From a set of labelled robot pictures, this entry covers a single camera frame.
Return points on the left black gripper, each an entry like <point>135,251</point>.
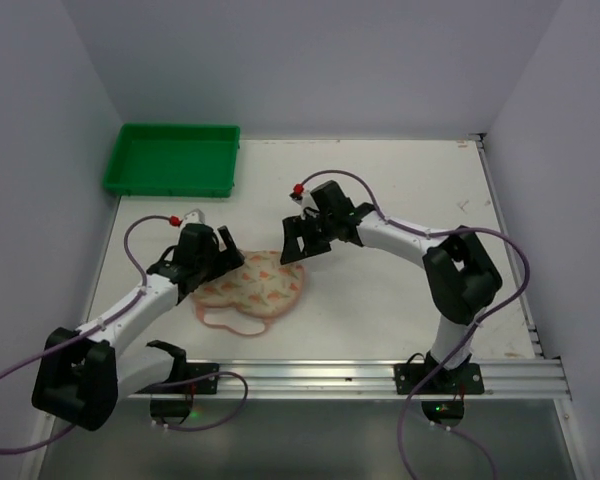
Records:
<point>220,257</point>

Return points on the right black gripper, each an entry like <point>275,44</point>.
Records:
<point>305,234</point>

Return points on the floral fabric laundry bag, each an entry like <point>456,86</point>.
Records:
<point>262,288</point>

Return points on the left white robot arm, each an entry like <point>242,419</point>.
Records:
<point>83,372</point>

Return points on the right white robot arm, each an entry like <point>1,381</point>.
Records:
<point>463,281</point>

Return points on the green plastic tray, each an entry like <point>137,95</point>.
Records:
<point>173,160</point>

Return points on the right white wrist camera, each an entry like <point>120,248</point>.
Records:
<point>302,197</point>

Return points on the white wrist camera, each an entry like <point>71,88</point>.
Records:
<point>302,197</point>
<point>195,216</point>

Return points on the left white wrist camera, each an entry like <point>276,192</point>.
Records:
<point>195,216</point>

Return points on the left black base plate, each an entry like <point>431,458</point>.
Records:
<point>201,379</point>

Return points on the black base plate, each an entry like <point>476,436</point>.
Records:
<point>201,379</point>
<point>462,380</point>

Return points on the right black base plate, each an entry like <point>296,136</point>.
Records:
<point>462,380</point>

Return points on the aluminium front rail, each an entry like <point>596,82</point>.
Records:
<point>344,380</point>

